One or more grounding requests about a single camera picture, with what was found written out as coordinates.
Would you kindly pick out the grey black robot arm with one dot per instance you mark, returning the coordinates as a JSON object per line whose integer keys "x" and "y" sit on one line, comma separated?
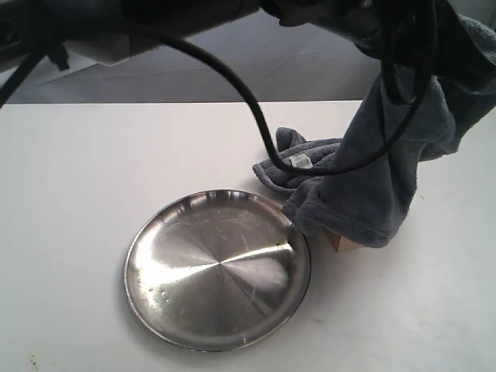
{"x": 84, "y": 26}

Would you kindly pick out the light wooden cube block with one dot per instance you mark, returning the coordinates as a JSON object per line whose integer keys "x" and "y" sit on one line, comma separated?
{"x": 340, "y": 243}

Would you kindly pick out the round stainless steel plate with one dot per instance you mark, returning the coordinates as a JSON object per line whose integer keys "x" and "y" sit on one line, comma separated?
{"x": 217, "y": 270}

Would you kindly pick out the grey fleece towel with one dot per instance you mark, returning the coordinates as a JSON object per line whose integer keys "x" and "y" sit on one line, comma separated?
{"x": 369, "y": 205}

